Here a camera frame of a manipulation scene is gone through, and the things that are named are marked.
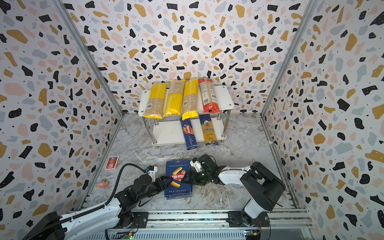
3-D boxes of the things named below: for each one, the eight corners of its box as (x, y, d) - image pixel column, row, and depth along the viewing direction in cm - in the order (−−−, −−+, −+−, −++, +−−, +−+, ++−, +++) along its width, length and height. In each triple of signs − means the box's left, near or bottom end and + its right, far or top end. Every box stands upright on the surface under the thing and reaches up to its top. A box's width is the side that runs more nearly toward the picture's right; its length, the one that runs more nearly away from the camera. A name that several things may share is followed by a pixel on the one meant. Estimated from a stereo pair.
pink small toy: (100, 188, 86) (95, 185, 82) (108, 182, 88) (103, 178, 84) (102, 192, 85) (97, 189, 80) (110, 185, 87) (106, 182, 83)
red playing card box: (106, 169, 93) (104, 167, 91) (111, 158, 98) (109, 156, 96) (115, 169, 93) (113, 167, 91) (119, 158, 98) (118, 156, 96)
